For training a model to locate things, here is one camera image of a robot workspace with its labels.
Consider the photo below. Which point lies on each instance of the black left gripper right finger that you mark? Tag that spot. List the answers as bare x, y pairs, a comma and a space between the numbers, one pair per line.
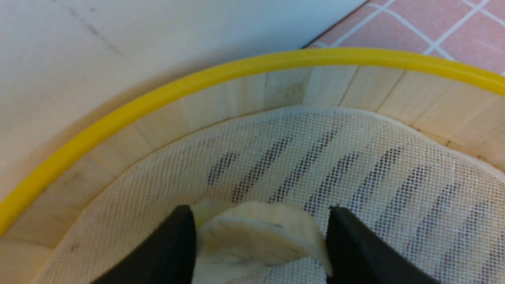
358, 256

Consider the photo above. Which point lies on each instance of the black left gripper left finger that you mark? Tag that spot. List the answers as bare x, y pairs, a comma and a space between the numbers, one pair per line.
167, 256

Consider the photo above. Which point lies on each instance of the pale dumpling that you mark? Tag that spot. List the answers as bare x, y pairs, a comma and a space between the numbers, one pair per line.
235, 240

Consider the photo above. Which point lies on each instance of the white mesh steamer liner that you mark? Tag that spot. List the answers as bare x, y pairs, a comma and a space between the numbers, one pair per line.
441, 209

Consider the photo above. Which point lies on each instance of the bamboo steamer basket yellow rim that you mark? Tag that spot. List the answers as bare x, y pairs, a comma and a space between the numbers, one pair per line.
456, 105

